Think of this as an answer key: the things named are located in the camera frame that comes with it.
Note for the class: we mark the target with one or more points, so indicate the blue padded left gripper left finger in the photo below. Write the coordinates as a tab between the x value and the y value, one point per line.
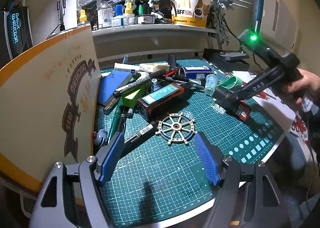
108	157

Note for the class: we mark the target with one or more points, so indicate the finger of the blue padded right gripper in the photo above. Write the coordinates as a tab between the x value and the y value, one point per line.
231	100

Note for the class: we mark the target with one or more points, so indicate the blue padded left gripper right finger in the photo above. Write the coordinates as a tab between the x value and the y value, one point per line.
210	157

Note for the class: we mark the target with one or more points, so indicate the red black small box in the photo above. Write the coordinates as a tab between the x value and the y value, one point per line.
240	109

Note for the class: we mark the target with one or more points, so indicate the green wristband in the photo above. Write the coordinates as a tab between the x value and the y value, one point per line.
231	83

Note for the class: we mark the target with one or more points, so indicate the clear plastic cup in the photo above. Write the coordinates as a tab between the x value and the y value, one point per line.
211	84

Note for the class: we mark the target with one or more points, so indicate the red black device with screen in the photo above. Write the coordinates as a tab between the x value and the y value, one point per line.
156	104

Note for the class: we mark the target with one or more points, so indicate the small blue robot figure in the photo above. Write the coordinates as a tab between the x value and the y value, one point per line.
100	138

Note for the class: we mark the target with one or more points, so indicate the person's right hand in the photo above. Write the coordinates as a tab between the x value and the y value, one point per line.
308	82

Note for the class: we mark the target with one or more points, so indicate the black marker on mat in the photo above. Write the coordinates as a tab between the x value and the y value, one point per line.
139	138

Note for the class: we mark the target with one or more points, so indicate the green fountain pen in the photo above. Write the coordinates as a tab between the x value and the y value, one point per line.
118	119

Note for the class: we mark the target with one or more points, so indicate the black box on desk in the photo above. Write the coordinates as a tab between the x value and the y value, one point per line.
227	61

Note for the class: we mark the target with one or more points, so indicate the blue white can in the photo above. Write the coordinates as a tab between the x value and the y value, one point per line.
198	73

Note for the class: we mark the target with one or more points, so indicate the ship wheel ornament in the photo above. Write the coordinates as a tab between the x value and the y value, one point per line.
176	128

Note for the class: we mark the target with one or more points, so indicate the green cutting mat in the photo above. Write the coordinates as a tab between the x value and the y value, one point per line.
160	185

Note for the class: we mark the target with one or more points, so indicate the black pen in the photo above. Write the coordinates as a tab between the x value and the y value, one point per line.
184	80

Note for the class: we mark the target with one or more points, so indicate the green plastic block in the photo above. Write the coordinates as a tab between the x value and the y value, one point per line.
130	100

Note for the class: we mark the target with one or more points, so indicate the black marker with white text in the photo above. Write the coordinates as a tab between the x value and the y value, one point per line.
129	88

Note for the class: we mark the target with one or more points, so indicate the blue grey bottle figure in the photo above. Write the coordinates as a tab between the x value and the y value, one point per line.
155	85

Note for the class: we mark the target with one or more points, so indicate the blue notebook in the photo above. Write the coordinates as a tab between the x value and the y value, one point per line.
110	83

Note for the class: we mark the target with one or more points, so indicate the cardboard box with logo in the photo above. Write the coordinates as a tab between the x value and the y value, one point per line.
48	101

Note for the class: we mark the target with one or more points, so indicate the white eraser packet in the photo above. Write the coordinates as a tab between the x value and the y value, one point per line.
153	67

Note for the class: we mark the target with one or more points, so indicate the dark winged model figure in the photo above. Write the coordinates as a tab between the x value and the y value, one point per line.
217	17

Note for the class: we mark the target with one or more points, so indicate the McDonald's paper bucket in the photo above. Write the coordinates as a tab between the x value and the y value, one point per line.
190	12

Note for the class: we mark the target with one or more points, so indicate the white desk shelf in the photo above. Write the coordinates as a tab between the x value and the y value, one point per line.
139	41

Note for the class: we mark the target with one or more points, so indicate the blue cap paint jar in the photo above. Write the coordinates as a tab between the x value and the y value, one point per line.
119	19

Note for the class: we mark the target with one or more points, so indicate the yellow cap bottle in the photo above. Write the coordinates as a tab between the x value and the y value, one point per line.
83	21

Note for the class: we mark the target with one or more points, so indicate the clear solvent bottle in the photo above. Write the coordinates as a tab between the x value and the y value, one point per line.
105	14

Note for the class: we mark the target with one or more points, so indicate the black computer tower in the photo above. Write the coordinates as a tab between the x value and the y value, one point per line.
16	35

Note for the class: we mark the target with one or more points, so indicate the black desk lamp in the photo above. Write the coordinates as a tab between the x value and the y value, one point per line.
61	6

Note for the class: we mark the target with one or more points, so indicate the blue surfboard wall ornament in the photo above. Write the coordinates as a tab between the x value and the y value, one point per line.
257	15

